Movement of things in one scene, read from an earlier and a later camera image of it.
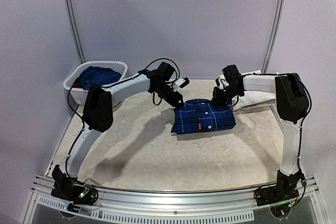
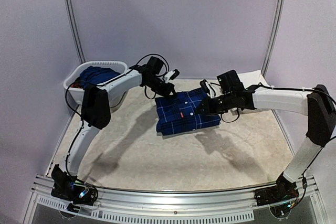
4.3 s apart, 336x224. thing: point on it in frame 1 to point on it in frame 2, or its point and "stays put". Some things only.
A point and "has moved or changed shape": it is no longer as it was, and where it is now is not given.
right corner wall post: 273,38 stays put
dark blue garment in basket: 98,75 stays put
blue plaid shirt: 200,115 has moved or changed shape
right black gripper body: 219,95 to 209,105
